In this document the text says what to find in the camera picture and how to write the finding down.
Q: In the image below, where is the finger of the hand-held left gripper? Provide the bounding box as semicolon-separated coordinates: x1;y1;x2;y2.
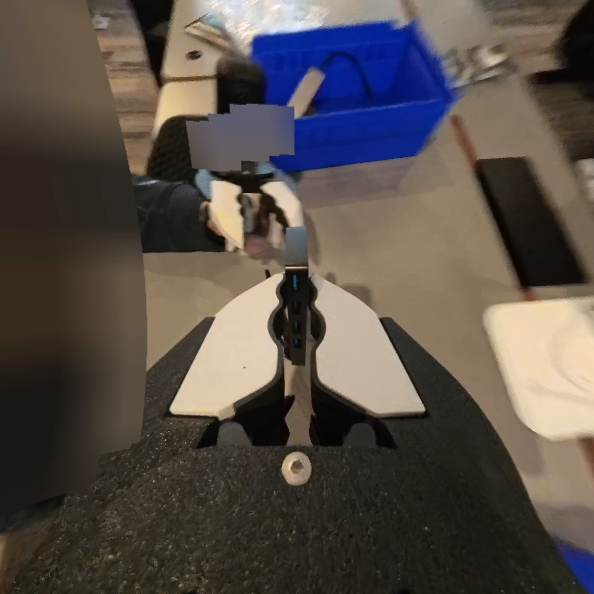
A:
261;180;305;245
206;180;248;254

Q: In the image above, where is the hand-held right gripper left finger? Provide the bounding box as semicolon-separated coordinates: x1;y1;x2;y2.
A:
168;273;286;420

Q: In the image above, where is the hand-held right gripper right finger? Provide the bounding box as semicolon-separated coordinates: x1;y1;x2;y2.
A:
309;273;428;419

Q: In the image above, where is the blue plastic bin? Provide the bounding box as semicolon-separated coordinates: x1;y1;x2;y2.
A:
551;536;594;594
252;21;458;173

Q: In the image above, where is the person's left forearm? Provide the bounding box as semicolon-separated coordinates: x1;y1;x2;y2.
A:
132;174;228;253

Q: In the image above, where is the long grey table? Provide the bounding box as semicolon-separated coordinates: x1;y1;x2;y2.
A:
152;0;267;137

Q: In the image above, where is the white document stand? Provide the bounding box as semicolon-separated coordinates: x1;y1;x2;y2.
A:
483;297;594;441

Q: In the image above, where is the black desk mat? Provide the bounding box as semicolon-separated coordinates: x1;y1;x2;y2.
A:
475;156;586;289

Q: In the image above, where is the black hub tail cable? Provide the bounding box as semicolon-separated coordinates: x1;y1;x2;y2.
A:
319;50;373;102

